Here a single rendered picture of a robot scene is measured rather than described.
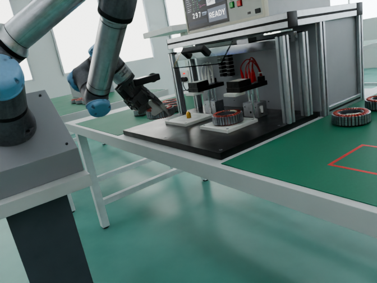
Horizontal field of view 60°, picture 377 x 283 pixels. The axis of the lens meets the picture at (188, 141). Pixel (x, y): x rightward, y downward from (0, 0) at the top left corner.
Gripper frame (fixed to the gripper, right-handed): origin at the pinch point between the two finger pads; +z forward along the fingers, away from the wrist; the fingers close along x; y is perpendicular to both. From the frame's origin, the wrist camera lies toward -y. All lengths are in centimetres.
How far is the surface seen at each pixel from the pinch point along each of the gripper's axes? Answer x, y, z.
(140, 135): -3.6, 11.5, 1.2
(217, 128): 26.5, -2.1, 7.5
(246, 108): 22.3, -19.6, 15.4
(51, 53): -448, -97, 0
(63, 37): -447, -130, -6
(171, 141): 19.3, 11.2, 0.9
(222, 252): -9, 21, 85
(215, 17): 10.7, -38.5, -14.1
